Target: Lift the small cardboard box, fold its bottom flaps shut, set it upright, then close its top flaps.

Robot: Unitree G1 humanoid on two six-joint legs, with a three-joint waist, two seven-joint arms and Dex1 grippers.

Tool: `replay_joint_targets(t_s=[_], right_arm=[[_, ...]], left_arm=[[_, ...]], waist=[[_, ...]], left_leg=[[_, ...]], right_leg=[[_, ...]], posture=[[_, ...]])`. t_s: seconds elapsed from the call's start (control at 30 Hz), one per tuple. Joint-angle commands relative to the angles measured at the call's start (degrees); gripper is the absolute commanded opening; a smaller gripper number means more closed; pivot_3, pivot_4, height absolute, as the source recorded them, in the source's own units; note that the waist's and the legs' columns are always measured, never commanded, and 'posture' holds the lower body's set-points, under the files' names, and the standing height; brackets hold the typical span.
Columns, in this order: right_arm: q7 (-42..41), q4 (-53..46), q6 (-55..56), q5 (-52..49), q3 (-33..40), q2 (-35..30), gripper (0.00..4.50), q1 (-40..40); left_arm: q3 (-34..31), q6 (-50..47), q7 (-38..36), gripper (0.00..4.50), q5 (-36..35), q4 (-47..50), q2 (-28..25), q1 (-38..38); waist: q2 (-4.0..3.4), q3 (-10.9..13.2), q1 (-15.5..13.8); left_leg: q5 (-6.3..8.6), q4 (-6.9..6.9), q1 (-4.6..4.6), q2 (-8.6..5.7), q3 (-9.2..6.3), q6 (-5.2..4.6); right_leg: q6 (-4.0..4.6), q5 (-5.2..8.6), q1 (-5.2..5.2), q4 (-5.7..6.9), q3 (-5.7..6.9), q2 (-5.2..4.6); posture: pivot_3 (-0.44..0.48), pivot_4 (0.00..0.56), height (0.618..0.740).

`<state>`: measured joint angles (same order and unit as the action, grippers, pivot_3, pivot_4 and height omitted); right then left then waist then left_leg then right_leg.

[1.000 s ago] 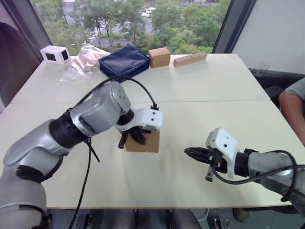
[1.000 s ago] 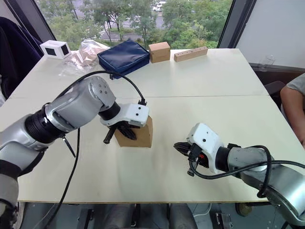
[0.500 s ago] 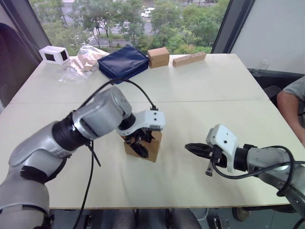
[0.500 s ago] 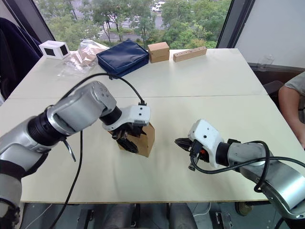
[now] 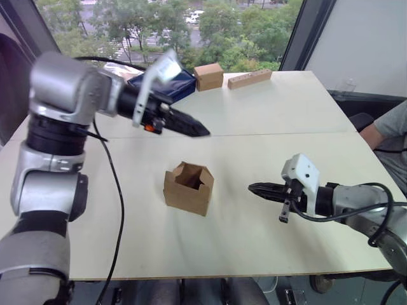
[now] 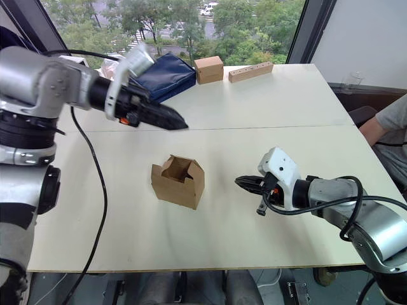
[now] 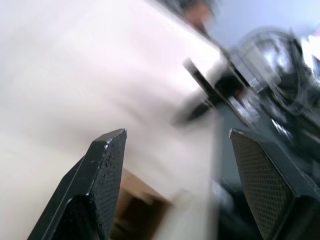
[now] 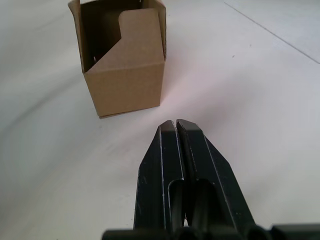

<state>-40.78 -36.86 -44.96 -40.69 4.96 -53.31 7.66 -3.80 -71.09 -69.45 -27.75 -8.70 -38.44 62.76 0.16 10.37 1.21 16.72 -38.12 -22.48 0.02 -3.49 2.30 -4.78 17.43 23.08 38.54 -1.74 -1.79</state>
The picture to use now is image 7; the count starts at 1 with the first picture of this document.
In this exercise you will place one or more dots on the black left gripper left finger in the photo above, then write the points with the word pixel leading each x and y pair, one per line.
pixel 85 200

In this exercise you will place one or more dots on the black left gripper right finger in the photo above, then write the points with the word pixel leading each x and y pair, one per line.
pixel 275 190

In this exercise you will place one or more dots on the small brown cardboard box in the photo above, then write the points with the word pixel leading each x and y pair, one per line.
pixel 135 207

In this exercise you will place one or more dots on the silver robot torso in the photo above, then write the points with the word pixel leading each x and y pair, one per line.
pixel 262 82

